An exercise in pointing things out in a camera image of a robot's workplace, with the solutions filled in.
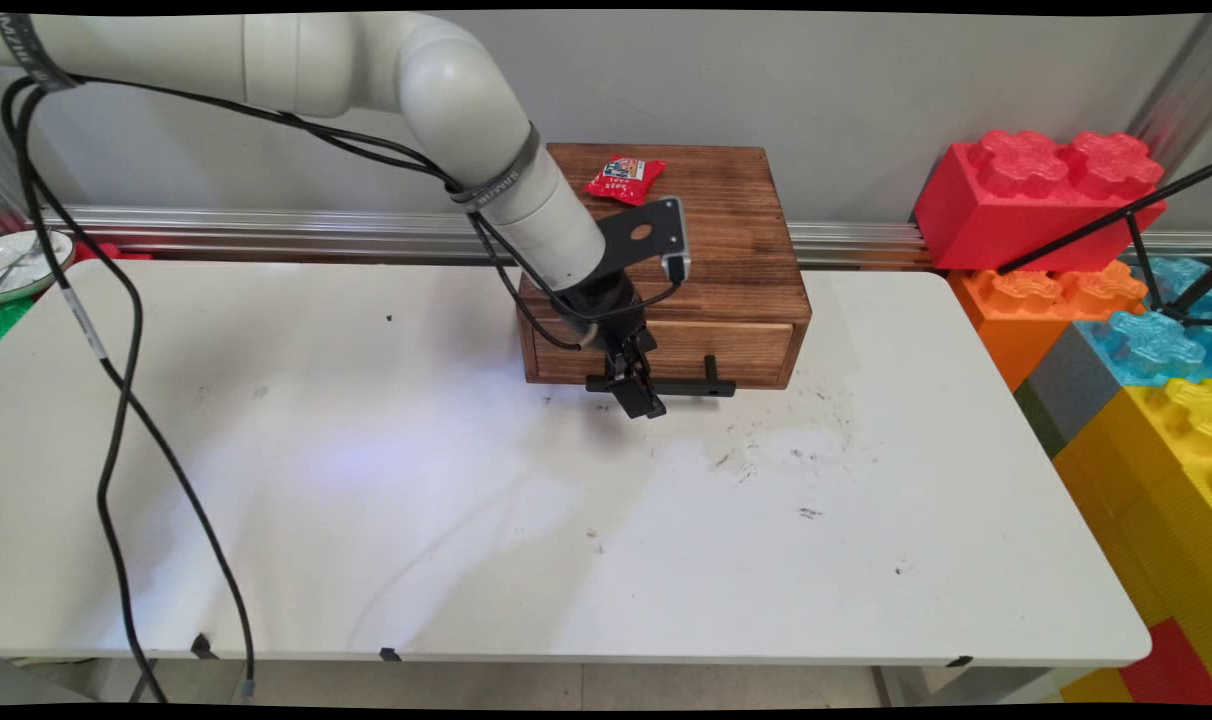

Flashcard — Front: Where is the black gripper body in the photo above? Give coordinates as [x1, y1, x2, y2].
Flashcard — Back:
[564, 268, 659, 358]

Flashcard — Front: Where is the red snack packet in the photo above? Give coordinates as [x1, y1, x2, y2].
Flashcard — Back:
[583, 156, 668, 208]

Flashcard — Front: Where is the brown wooden drawer cabinet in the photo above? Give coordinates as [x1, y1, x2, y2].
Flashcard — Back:
[516, 143, 813, 391]

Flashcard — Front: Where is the big orange toy block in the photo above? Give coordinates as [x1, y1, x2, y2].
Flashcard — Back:
[947, 262, 1148, 393]

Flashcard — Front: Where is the big red toy block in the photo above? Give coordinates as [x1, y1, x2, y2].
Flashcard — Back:
[912, 131, 1166, 274]

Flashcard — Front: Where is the small red object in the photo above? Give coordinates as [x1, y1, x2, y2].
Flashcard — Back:
[71, 241, 153, 264]

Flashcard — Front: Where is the big blue toy block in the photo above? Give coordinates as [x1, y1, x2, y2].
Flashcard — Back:
[1073, 257, 1212, 389]

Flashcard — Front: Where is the big yellow toy block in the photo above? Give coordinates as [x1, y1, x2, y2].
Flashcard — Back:
[1052, 379, 1212, 691]

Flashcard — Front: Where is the black tripod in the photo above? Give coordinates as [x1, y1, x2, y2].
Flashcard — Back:
[996, 160, 1212, 331]

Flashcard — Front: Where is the white plate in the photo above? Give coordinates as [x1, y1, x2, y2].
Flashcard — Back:
[0, 229, 75, 304]

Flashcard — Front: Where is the upright aluminium profile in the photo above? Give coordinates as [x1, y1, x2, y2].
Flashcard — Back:
[1124, 14, 1212, 186]

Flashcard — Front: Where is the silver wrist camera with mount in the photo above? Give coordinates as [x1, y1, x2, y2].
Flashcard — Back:
[594, 196, 690, 287]

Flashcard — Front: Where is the grey velcro strap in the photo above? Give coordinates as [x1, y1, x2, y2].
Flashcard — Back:
[449, 123, 543, 212]
[0, 13, 79, 93]

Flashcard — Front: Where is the aluminium rail along wall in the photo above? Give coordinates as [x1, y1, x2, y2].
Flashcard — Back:
[26, 204, 1212, 269]

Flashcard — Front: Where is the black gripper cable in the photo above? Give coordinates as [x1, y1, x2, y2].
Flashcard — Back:
[14, 78, 607, 701]

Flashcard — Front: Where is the black camera cable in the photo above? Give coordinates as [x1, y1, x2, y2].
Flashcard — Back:
[1, 72, 689, 703]

